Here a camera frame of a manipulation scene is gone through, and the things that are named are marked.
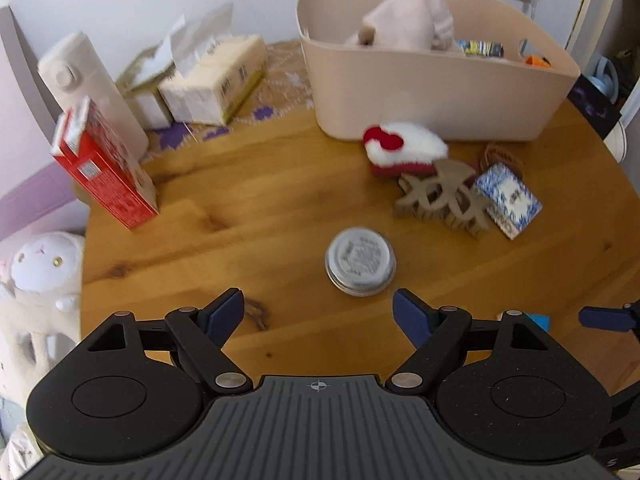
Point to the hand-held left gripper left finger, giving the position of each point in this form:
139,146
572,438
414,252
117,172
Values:
225,311

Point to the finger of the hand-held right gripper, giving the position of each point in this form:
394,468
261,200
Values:
605,319

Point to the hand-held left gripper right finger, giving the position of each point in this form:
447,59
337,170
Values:
412,312

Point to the round silver tin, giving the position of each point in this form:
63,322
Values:
360,260

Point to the beige storage bin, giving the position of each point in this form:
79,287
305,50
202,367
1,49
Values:
430,95

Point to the pink knit hat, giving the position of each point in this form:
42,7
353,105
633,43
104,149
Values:
405,20

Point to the blue card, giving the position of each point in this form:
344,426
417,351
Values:
541,321

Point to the beige claw hair clip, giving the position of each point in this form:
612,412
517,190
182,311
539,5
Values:
472,217

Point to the wooden lattice ornament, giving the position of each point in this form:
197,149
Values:
430,190

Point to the wooden desk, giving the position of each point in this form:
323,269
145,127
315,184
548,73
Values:
250,185

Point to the blue white patterned box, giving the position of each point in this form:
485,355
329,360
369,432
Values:
510,200

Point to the red white plush clip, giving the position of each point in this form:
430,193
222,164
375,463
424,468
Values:
405,147

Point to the red carton box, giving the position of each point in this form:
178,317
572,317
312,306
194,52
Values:
110,180

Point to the brown woven item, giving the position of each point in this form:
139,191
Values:
502,155

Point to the white plush toy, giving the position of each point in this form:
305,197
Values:
40,280

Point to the small white tissue pack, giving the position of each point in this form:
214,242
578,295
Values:
147,105

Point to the large open tissue pack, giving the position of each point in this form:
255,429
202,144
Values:
215,85

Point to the light blue headphones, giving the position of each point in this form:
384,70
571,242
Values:
605,80

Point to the white thermos bottle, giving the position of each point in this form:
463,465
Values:
90,85

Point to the colourful striped packet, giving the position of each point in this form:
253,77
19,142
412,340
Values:
480,48

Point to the white shelf unit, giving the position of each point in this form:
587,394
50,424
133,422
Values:
630,35

